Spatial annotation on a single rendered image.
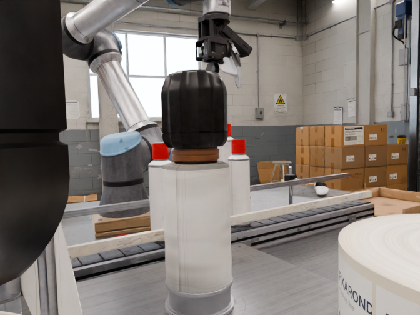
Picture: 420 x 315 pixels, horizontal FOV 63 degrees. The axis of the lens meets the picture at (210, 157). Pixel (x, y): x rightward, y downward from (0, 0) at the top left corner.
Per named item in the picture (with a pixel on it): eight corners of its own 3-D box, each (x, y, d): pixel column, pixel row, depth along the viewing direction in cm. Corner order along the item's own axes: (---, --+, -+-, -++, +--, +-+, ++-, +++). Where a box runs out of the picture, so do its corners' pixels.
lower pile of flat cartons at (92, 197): (45, 220, 453) (45, 204, 451) (50, 212, 504) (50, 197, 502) (98, 215, 473) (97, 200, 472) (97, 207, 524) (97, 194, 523)
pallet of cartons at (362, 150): (338, 225, 395) (338, 125, 386) (292, 210, 472) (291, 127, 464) (410, 213, 442) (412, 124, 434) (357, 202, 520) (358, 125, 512)
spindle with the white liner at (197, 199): (186, 332, 39) (177, 62, 37) (154, 301, 46) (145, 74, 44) (248, 309, 44) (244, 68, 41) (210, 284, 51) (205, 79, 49)
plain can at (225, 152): (224, 198, 96) (222, 124, 94) (214, 195, 100) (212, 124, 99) (239, 195, 99) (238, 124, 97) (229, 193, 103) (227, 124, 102)
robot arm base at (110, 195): (103, 221, 93) (100, 185, 92) (95, 209, 107) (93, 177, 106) (157, 212, 100) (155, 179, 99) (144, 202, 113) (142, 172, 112)
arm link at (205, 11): (220, 8, 100) (237, -1, 93) (220, 24, 100) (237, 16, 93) (197, 4, 96) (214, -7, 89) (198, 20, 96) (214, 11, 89)
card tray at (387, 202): (403, 222, 99) (404, 209, 99) (328, 207, 121) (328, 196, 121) (452, 208, 115) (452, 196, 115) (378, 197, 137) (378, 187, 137)
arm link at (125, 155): (93, 180, 100) (89, 134, 98) (125, 173, 112) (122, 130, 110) (124, 183, 94) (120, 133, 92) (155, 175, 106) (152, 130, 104)
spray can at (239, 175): (237, 229, 80) (235, 139, 78) (224, 224, 84) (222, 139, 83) (255, 225, 83) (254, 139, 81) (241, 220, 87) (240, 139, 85)
